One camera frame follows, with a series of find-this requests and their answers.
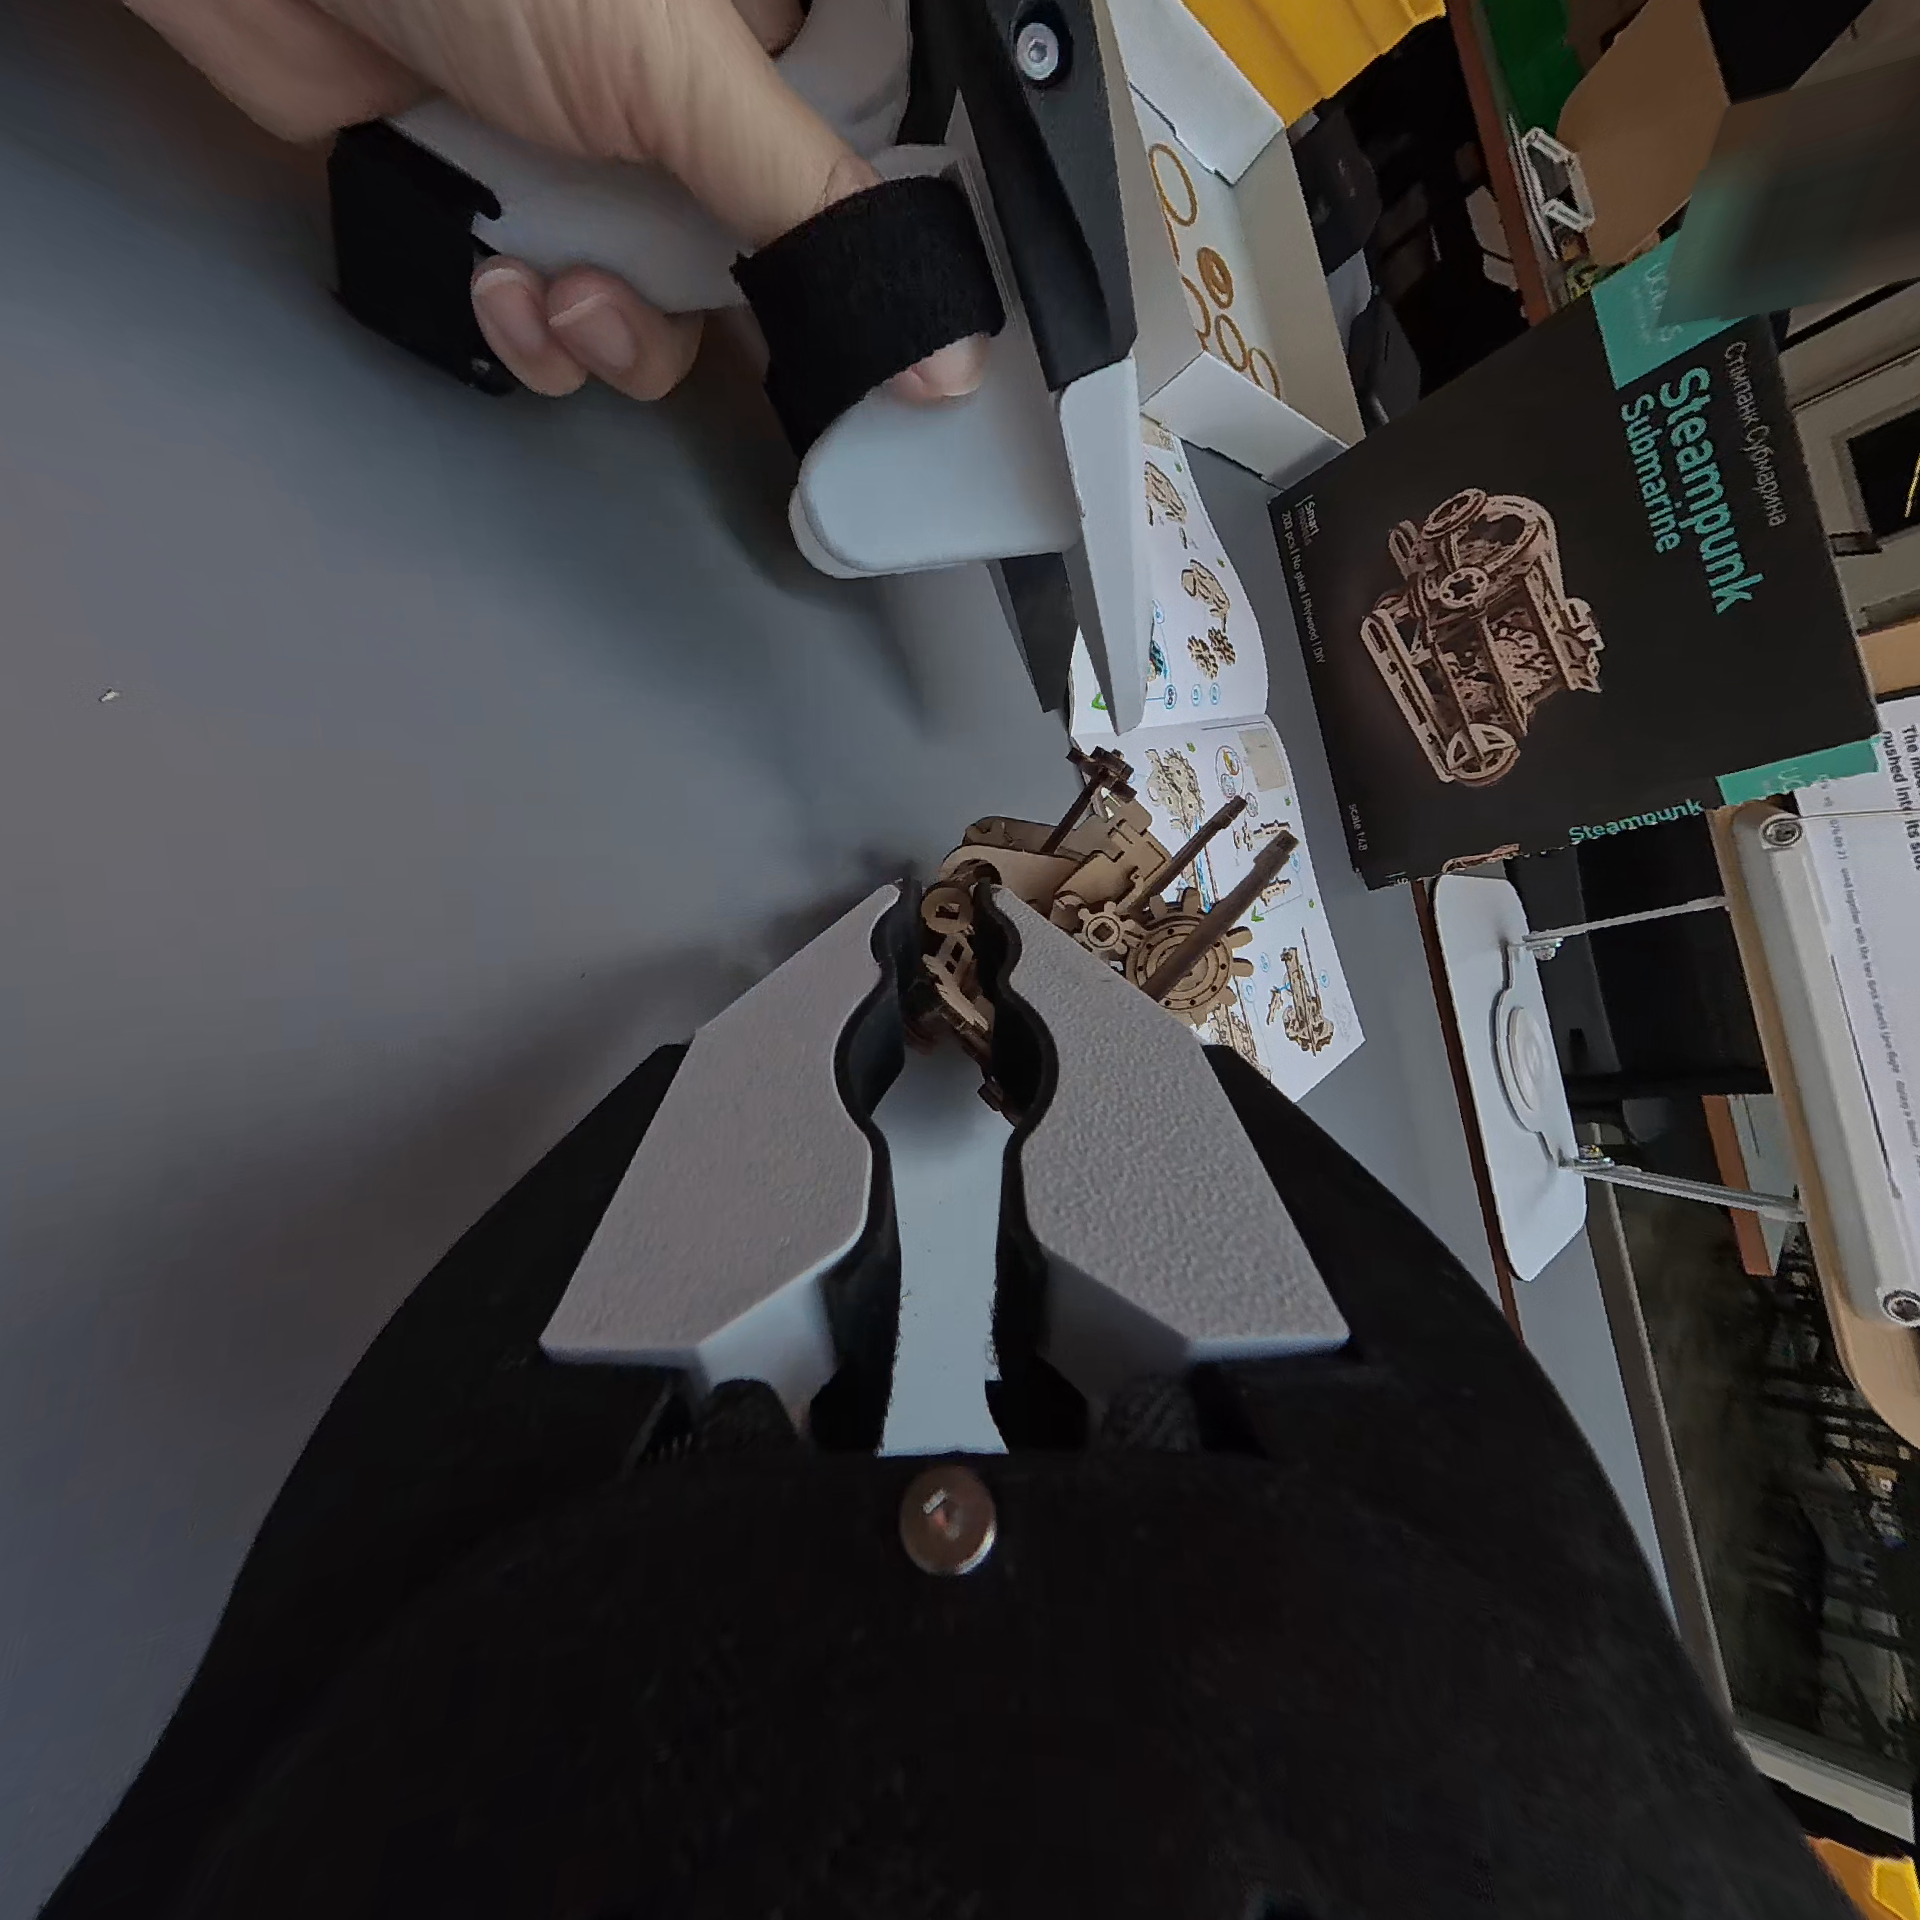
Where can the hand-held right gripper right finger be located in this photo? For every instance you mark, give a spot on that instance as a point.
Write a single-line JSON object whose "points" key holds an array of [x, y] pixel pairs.
{"points": [[1171, 1200]]}

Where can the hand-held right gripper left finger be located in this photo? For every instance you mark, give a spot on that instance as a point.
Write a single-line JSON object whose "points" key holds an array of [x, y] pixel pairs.
{"points": [[721, 1200]]}

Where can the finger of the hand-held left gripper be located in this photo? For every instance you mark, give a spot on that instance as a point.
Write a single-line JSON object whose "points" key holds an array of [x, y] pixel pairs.
{"points": [[1101, 570]]}

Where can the wooden gear mechanism model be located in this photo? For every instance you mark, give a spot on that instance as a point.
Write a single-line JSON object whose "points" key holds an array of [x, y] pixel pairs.
{"points": [[1108, 901]]}

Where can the grey desk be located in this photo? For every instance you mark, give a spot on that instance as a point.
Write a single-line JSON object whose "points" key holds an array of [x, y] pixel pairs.
{"points": [[376, 675]]}

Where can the person's left hand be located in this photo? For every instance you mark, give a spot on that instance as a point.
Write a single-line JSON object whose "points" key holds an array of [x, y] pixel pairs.
{"points": [[524, 76]]}

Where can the white assembly instruction booklet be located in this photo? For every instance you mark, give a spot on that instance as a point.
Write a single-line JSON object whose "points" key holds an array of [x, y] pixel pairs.
{"points": [[1213, 661]]}

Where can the pile of wooden rings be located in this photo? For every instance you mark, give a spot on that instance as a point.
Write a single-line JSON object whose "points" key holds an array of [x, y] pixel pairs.
{"points": [[1223, 323]]}

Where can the white cardboard box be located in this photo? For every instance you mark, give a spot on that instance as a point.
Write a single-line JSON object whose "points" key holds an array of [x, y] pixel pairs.
{"points": [[1305, 300]]}

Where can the grey tray with disc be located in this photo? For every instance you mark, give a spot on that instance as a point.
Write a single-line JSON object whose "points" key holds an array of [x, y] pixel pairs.
{"points": [[1477, 1200]]}

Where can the yellow plastic bin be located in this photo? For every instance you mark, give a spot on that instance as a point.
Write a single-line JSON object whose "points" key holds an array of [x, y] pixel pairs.
{"points": [[1305, 43]]}

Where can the black model kit box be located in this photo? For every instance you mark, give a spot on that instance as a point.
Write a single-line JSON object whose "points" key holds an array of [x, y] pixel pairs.
{"points": [[1500, 493]]}

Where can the brown cardboard box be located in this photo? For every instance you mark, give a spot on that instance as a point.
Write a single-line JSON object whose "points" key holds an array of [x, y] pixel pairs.
{"points": [[1634, 89]]}

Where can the printed paper sheet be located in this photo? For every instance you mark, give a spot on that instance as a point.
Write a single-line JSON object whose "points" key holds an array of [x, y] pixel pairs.
{"points": [[1867, 930]]}

